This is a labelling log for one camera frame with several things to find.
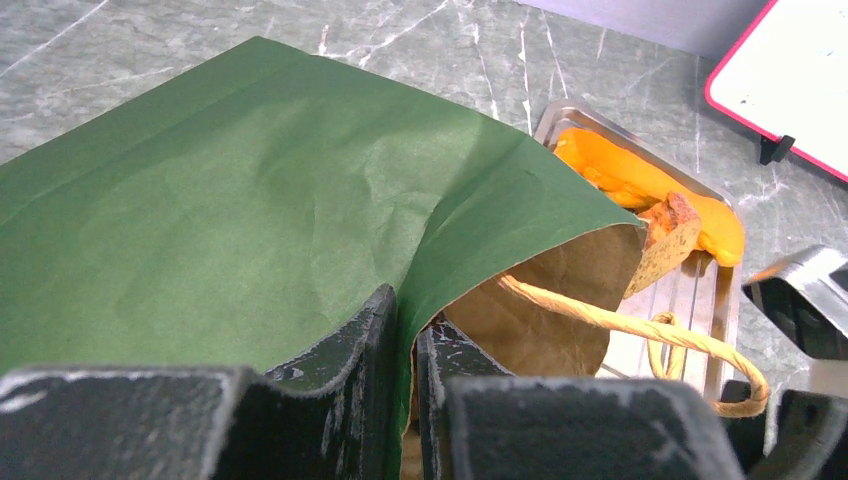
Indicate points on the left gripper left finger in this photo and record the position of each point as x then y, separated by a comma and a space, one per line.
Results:
325, 414

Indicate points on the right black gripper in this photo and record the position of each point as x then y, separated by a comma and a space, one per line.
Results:
804, 295

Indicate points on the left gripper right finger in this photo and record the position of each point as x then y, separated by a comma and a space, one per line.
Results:
479, 422

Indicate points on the brown bread slice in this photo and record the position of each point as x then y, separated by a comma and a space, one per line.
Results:
673, 228

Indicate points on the green paper bag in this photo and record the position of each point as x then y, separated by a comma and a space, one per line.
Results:
244, 210

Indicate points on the braided fake bread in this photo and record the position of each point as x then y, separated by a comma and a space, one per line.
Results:
633, 183

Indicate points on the red framed whiteboard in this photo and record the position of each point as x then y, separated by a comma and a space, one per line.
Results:
786, 79

